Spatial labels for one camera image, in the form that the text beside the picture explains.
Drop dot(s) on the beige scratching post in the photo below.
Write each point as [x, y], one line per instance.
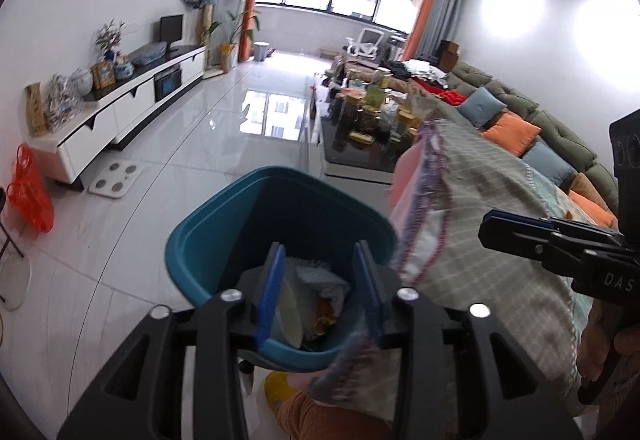
[207, 35]

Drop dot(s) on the cluster of jars and packets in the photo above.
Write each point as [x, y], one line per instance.
[380, 108]

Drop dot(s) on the white ceramic jar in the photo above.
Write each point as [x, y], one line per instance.
[81, 81]

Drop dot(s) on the orange plastic bag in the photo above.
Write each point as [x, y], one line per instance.
[32, 190]

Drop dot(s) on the teal grid table cover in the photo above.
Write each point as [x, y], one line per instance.
[555, 205]

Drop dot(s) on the blue white porcelain jar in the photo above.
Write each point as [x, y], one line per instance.
[124, 68]

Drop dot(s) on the red cloth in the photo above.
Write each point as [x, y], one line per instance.
[446, 98]

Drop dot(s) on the brown paper gift bag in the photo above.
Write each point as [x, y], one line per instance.
[37, 110]

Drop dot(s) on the blue plastic trash bin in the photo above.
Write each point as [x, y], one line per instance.
[210, 245]

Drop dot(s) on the brown wooden cabinet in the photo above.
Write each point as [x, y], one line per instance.
[450, 54]

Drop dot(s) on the blue vase with flowers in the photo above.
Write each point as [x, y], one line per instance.
[110, 38]

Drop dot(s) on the clear wrapped gift basket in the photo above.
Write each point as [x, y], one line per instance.
[62, 103]

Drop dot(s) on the black plant stand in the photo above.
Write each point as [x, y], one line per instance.
[10, 270]

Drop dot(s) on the white paper cup blue print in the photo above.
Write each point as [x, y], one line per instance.
[287, 315]

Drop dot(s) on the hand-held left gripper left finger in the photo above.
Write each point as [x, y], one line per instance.
[267, 295]

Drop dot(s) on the person's leg brown pants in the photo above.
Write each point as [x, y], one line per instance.
[330, 420]

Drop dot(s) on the yellow slipper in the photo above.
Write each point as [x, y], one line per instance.
[277, 390]

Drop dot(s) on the orange peel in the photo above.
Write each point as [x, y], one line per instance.
[325, 317]

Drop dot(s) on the black monitor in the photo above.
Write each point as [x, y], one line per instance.
[171, 29]

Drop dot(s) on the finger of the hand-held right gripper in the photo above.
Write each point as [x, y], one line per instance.
[515, 240]
[520, 217]

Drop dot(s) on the tall plant in yellow pot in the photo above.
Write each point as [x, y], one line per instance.
[227, 55]

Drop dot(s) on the white plastic bag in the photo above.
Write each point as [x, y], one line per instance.
[322, 282]

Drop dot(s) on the black glass coffee table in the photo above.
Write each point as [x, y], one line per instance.
[360, 155]

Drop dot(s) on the gold picture frame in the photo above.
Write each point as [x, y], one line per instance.
[103, 75]

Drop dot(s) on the black clothes pile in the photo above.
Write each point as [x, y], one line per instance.
[395, 69]

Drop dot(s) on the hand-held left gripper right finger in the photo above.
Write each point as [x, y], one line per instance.
[367, 290]

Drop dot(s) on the white black TV cabinet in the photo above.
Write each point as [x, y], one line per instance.
[125, 105]

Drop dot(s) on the grey curtain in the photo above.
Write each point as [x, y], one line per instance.
[447, 15]

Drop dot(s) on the blue cushion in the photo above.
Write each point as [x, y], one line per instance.
[550, 163]
[481, 106]

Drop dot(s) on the white bathroom scale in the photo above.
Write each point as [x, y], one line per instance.
[115, 177]

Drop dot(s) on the blue patterned fabric bundle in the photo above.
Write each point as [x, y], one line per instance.
[147, 53]

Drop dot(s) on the green sofa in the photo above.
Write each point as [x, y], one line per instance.
[560, 130]

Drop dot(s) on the white office chair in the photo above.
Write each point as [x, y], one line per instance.
[365, 43]

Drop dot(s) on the orange cushion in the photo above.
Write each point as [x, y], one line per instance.
[512, 134]
[592, 202]

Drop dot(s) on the white waste bin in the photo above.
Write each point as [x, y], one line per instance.
[262, 52]

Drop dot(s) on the person's right hand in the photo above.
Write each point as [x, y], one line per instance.
[592, 345]

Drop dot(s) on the checked grey blanket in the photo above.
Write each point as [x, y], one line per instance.
[495, 230]

